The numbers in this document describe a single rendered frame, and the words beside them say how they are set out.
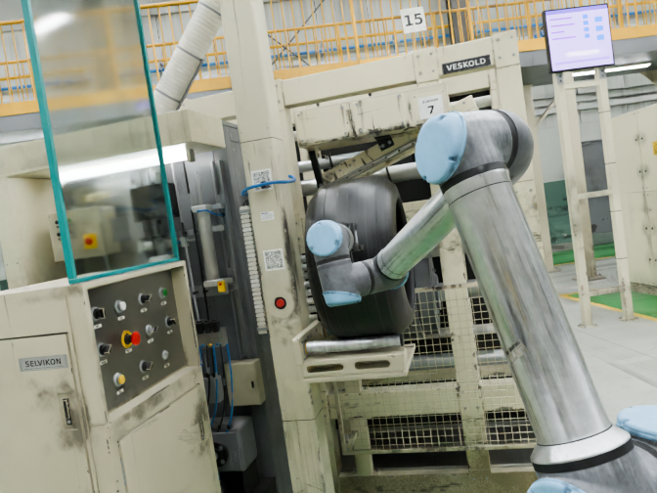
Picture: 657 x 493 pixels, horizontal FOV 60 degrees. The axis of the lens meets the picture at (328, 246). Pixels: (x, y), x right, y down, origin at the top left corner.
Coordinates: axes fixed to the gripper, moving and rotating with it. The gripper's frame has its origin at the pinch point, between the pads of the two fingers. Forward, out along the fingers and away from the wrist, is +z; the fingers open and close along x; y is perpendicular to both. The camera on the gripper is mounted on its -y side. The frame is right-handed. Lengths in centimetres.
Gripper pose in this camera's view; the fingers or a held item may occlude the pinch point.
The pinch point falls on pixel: (353, 249)
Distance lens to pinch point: 176.0
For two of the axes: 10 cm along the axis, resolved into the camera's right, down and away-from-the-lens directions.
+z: 2.5, 0.4, 9.7
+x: -9.6, 1.2, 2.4
